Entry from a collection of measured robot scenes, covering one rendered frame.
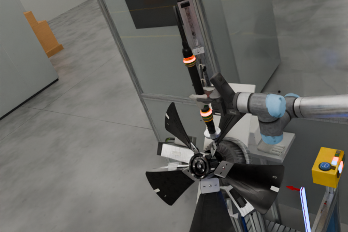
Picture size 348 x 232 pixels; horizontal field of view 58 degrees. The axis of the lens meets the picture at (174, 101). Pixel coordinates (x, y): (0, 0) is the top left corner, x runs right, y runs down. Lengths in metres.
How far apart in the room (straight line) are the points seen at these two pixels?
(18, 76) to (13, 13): 1.17
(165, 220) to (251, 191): 1.68
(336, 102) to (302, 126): 0.98
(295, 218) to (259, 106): 1.76
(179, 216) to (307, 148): 1.32
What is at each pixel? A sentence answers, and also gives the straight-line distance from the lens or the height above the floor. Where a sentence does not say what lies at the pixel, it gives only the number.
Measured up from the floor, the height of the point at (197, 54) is 1.52.
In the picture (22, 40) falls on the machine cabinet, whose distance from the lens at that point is 6.84.
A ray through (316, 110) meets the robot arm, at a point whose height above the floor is 1.52.
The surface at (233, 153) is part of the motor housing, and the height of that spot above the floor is 1.16.
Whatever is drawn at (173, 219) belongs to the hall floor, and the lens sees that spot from 2.97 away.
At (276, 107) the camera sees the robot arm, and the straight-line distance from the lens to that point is 1.07.
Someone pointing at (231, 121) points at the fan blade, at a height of 1.38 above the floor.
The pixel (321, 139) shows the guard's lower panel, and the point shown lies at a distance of 2.13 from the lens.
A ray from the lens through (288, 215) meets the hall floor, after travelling 2.78.
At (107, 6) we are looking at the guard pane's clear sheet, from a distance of 2.50.
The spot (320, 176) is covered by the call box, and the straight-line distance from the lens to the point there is 1.61.
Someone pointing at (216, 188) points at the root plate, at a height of 1.09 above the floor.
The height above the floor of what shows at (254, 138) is 0.93.
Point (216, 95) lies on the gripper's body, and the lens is 1.18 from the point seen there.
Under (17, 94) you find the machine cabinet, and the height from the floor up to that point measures 0.24.
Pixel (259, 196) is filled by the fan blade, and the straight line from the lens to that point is 1.40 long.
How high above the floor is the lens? 2.22
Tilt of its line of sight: 30 degrees down
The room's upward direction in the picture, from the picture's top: 20 degrees counter-clockwise
